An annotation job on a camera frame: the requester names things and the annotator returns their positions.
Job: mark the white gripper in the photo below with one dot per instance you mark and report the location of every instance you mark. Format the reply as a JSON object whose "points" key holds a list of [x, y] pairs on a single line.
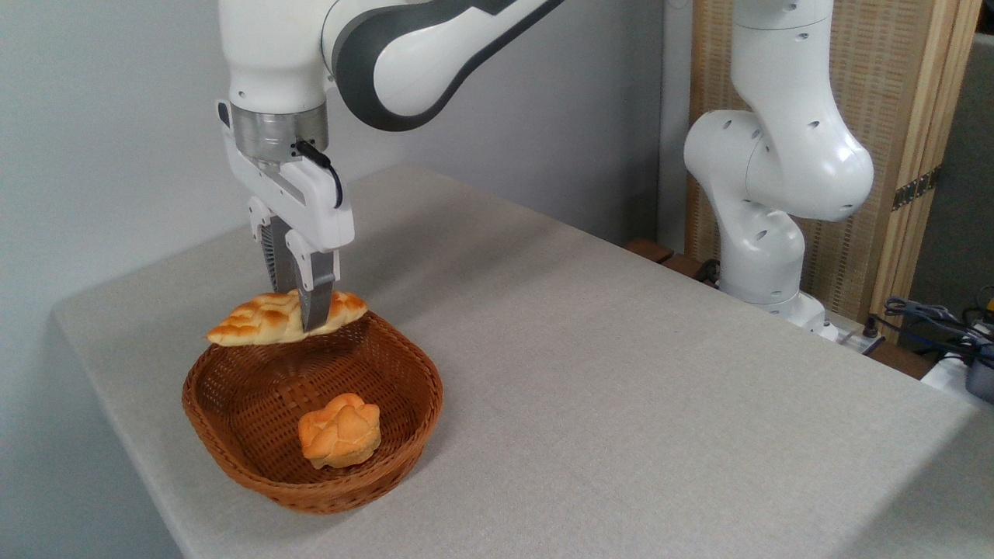
{"points": [[311, 206]]}

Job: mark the long braided bread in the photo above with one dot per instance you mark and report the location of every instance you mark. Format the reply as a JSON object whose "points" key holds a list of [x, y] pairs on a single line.
{"points": [[260, 322]]}

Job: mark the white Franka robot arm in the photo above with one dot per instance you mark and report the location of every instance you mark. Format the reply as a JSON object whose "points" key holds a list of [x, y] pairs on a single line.
{"points": [[435, 54]]}

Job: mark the brown wicker basket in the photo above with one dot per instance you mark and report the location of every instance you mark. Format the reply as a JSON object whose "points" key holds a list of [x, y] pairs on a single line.
{"points": [[248, 396]]}

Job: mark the round bread roll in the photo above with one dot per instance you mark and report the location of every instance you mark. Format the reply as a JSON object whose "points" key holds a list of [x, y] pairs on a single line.
{"points": [[342, 431]]}

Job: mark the dark metal screen hinge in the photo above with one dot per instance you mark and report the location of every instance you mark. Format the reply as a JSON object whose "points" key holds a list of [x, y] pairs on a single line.
{"points": [[916, 189]]}

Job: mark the white power strip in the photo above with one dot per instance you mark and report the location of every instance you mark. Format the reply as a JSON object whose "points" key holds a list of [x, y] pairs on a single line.
{"points": [[943, 373]]}

